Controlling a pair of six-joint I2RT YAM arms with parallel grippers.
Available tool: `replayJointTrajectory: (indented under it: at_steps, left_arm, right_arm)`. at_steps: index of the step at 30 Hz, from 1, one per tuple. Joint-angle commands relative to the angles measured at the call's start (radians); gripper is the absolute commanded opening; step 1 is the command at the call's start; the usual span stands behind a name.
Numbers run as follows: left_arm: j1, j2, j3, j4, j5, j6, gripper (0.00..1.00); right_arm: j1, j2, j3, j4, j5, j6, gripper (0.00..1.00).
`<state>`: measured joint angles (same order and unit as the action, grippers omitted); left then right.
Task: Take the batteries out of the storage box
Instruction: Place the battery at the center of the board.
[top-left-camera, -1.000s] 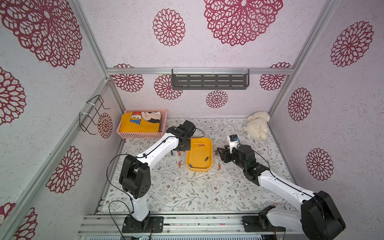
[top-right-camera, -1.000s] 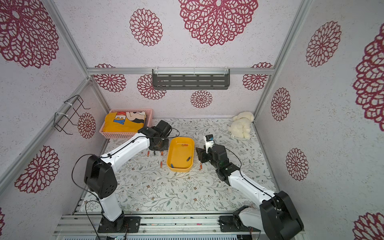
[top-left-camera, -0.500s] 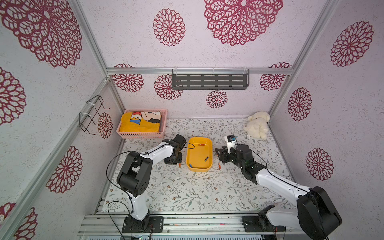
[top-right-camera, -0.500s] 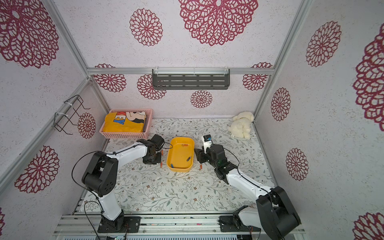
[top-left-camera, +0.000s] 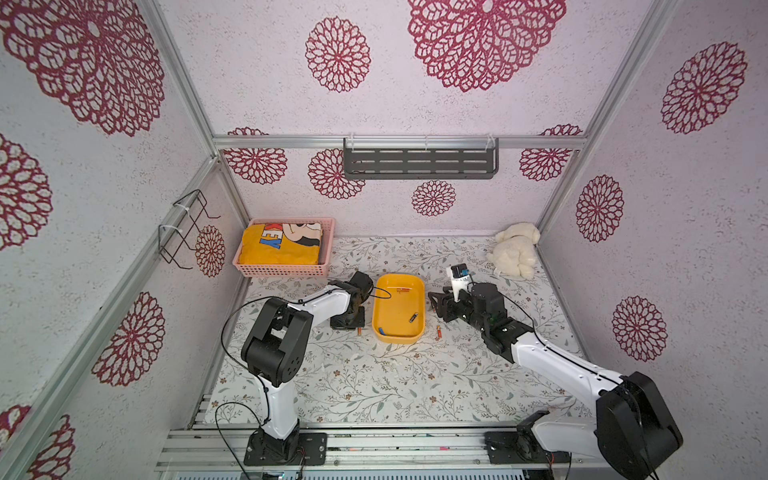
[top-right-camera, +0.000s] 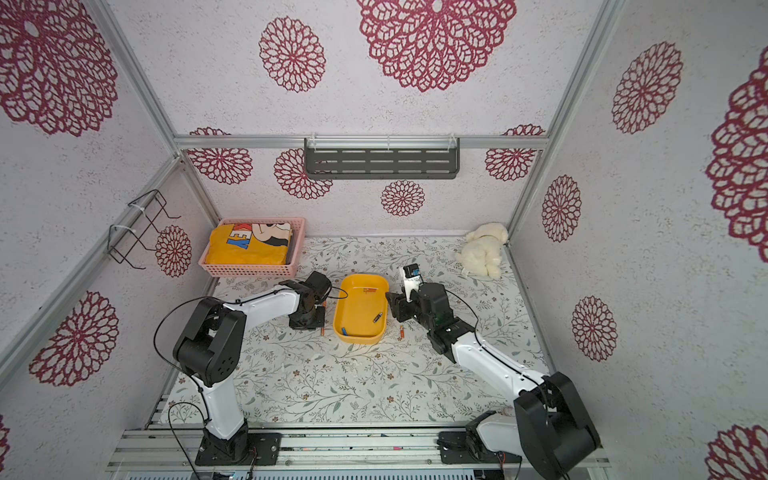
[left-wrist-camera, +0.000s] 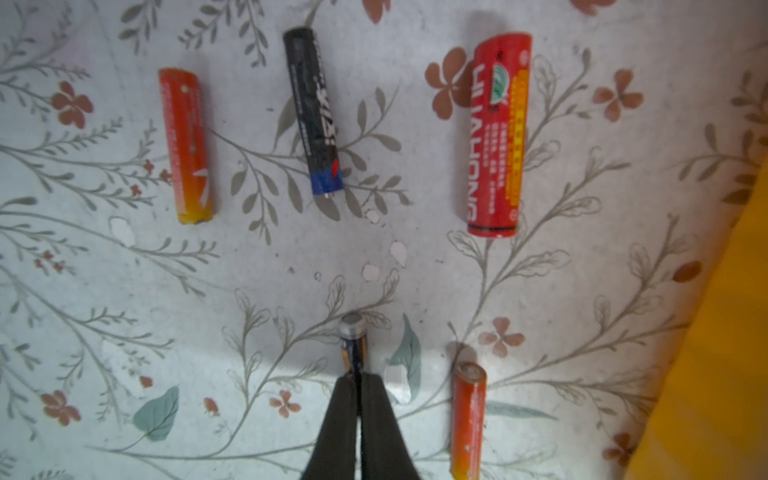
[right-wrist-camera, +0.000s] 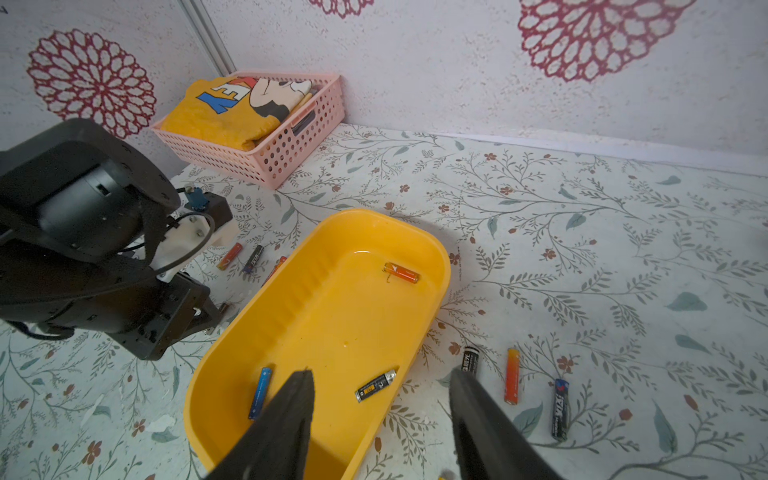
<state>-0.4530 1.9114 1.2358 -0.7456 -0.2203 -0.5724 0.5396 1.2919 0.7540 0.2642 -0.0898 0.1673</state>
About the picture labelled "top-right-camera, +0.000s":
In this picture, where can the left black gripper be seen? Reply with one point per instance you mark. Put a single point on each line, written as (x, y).
(295, 324)

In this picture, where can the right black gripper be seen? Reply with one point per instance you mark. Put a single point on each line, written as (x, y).
(399, 306)

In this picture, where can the yellow plastic storage box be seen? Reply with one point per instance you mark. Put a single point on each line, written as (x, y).
(366, 297)

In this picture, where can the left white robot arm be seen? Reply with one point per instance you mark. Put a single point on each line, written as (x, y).
(208, 351)

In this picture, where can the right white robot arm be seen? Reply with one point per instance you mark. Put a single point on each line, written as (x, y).
(546, 425)

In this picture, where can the yellow folded cartoon shirt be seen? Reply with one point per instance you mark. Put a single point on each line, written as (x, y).
(249, 244)

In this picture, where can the white plush toy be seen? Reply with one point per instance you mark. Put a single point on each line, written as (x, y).
(481, 254)

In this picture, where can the floral table mat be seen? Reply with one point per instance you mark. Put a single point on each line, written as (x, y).
(290, 377)

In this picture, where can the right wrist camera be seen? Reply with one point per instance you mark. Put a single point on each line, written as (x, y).
(411, 279)

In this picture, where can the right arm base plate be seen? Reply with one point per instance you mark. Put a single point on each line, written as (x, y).
(463, 447)

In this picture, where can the grey wall shelf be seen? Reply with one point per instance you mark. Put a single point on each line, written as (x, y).
(387, 159)

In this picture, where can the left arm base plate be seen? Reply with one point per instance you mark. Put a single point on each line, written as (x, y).
(259, 449)

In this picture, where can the black wire wall rack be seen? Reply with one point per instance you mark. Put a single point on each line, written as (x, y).
(122, 239)

